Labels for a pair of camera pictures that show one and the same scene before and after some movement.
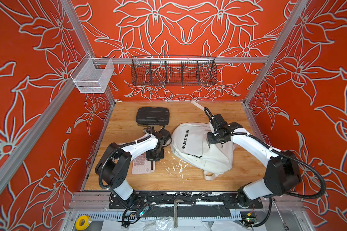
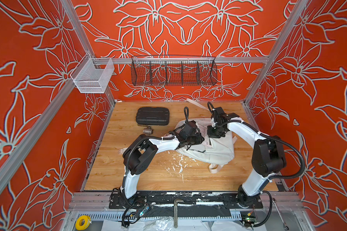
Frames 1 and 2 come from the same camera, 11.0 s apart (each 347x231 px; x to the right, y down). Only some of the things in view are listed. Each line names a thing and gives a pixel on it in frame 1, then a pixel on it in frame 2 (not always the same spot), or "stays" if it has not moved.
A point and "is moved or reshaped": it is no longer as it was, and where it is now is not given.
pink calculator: [141, 165] is moved or reshaped
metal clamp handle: [175, 211] stays
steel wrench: [286, 227] stays
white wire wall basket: [92, 75] stays
